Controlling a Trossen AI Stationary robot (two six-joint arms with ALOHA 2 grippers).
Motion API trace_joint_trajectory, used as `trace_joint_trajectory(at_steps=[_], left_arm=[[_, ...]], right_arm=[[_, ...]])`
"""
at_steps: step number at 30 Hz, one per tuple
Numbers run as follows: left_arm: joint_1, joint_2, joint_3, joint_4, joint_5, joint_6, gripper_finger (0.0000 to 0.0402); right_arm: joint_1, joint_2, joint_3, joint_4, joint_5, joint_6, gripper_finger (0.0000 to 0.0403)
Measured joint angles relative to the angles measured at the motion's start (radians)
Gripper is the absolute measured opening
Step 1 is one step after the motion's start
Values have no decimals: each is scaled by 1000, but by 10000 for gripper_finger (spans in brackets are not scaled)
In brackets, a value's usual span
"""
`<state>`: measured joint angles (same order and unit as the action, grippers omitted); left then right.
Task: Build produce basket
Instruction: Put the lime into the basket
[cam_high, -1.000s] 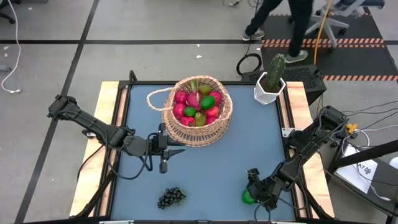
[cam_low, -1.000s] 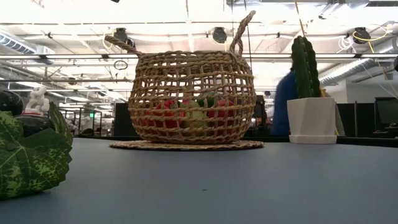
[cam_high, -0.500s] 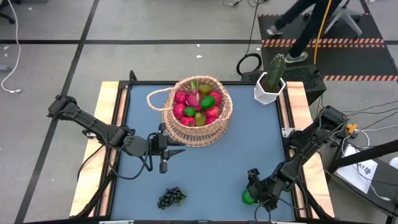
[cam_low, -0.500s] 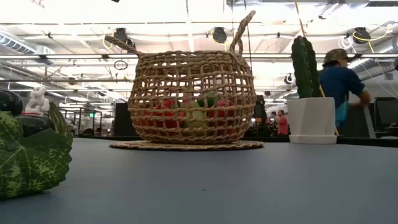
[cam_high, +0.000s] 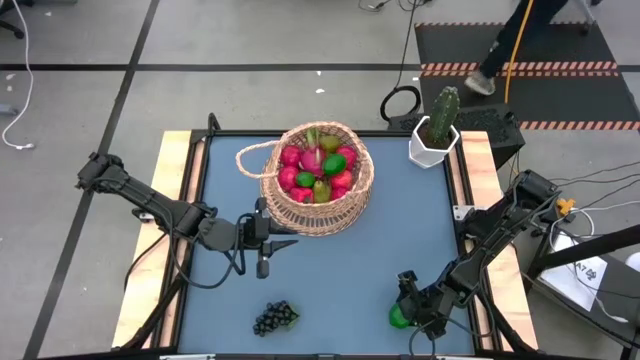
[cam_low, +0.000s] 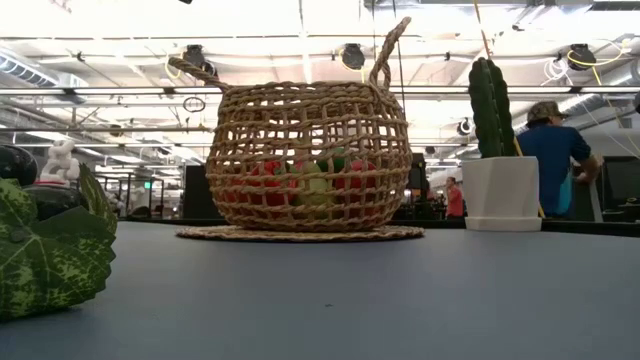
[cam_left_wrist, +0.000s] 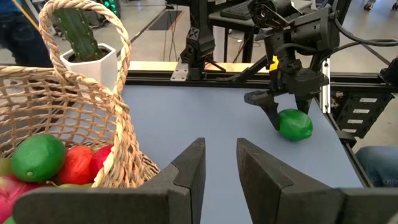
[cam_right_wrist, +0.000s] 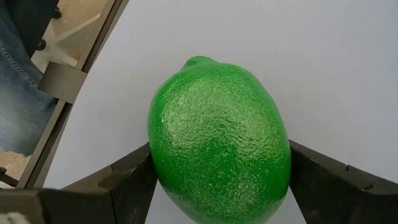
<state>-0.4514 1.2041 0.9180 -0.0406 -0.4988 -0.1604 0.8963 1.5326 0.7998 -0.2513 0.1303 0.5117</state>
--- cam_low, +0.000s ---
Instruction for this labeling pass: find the orange-red round fruit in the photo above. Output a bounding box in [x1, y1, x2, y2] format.
[332, 158, 380, 192]

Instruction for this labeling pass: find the black background monitor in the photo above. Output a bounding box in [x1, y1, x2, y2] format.
[182, 163, 221, 220]
[602, 155, 640, 221]

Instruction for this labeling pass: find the white figurine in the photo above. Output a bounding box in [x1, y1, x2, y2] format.
[38, 138, 81, 185]

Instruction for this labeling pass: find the green lime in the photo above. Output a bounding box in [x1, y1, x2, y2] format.
[317, 147, 347, 174]

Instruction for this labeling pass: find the round woven straw mat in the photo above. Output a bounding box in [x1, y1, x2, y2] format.
[174, 224, 425, 244]

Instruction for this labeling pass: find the yellow hanging cable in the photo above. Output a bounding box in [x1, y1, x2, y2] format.
[472, 0, 547, 220]

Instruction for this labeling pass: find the red bell pepper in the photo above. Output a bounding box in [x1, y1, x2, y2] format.
[224, 159, 301, 209]

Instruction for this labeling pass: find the woven wicker basket with handles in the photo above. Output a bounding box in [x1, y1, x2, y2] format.
[167, 16, 414, 232]

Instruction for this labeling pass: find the black grape bunch with leaf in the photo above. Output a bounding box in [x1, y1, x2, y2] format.
[0, 143, 119, 321]

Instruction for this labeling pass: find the person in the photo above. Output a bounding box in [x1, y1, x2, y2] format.
[443, 175, 466, 220]
[514, 101, 605, 220]

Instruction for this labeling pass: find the green pear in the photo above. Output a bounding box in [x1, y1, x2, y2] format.
[294, 160, 337, 207]

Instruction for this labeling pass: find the white hexagonal plant pot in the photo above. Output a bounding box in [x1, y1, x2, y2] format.
[460, 155, 544, 233]

